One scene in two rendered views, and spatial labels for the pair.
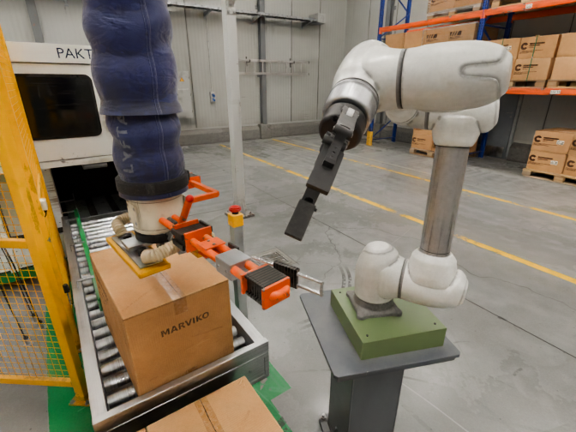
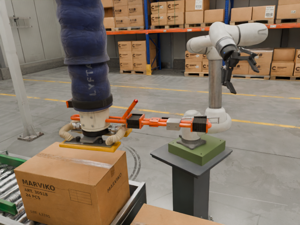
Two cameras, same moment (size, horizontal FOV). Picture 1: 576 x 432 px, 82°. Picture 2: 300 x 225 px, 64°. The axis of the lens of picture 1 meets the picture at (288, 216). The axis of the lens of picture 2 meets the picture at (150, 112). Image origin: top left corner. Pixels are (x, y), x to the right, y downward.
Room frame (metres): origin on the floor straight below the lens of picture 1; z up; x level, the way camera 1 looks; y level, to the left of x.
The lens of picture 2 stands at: (-0.22, 0.85, 1.77)
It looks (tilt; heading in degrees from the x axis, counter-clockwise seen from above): 20 degrees down; 329
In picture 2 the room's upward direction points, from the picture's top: 3 degrees counter-clockwise
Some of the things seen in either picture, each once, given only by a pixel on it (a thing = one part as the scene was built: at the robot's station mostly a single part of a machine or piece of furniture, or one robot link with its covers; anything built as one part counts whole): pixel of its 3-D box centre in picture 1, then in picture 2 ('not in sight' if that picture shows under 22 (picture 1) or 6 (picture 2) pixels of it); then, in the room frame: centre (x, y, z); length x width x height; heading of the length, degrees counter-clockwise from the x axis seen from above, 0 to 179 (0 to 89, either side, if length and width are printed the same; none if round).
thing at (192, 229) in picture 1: (192, 235); (135, 120); (0.89, 0.28, 1.27); 0.10 x 0.08 x 0.06; 132
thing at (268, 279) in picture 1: (265, 285); (199, 125); (0.63, 0.05, 1.27); 0.08 x 0.07 x 0.05; 42
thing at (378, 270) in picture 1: (378, 269); (192, 123); (1.14, -0.36, 1.00); 0.18 x 0.16 x 0.22; 63
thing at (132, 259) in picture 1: (135, 248); (89, 141); (1.01, 0.52, 1.16); 0.34 x 0.10 x 0.05; 42
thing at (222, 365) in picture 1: (192, 380); (122, 215); (0.99, 0.38, 0.58); 0.70 x 0.03 x 0.06; 125
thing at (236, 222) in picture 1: (240, 288); not in sight; (1.75, 0.30, 0.50); 0.07 x 0.07 x 1.00; 35
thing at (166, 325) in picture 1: (160, 303); (77, 185); (1.26, 0.58, 0.75); 0.60 x 0.40 x 0.40; 39
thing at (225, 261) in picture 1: (233, 264); (173, 124); (0.73, 0.14, 1.26); 0.07 x 0.07 x 0.04; 42
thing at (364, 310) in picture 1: (371, 295); (189, 138); (1.17, -0.35, 0.86); 0.22 x 0.18 x 0.06; 7
